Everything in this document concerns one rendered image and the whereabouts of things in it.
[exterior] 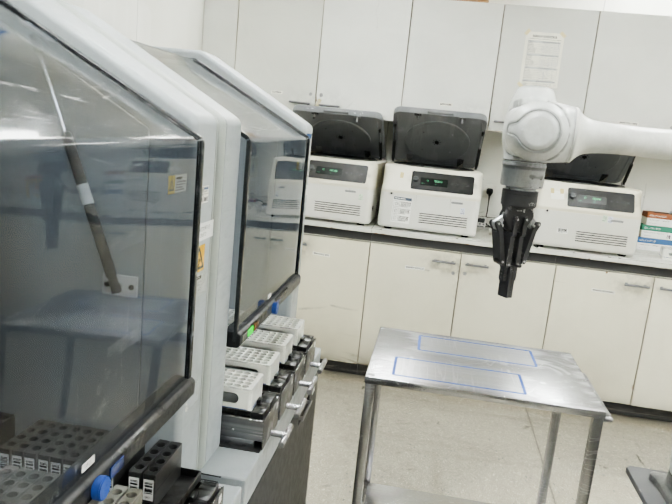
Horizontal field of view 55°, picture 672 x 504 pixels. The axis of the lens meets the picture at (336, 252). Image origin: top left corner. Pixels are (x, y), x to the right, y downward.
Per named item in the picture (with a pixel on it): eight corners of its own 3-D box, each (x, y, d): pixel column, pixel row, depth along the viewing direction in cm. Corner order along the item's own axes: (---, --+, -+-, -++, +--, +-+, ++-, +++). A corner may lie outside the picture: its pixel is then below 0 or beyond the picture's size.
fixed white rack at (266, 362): (152, 371, 161) (153, 347, 160) (168, 358, 171) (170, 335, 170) (268, 390, 157) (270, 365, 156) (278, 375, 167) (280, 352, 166)
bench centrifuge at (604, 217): (529, 246, 356) (549, 118, 343) (517, 230, 416) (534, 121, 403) (636, 259, 348) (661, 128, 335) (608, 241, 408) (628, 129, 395)
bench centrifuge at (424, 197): (376, 228, 367) (390, 103, 354) (384, 215, 428) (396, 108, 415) (476, 239, 360) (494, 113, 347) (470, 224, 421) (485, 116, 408)
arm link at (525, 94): (498, 158, 144) (499, 159, 131) (508, 85, 141) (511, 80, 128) (548, 163, 142) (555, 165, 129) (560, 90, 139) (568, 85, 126)
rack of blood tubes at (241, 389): (122, 395, 146) (123, 369, 145) (142, 379, 156) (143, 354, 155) (249, 416, 142) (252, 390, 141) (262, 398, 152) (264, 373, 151)
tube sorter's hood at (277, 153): (16, 315, 144) (17, 16, 132) (139, 263, 203) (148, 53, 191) (239, 349, 137) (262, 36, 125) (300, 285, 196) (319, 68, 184)
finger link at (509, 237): (521, 217, 138) (516, 216, 137) (512, 268, 140) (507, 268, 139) (508, 214, 141) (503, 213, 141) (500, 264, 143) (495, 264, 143)
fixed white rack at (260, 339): (176, 351, 176) (178, 329, 175) (190, 340, 186) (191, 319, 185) (283, 368, 172) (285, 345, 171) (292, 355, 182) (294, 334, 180)
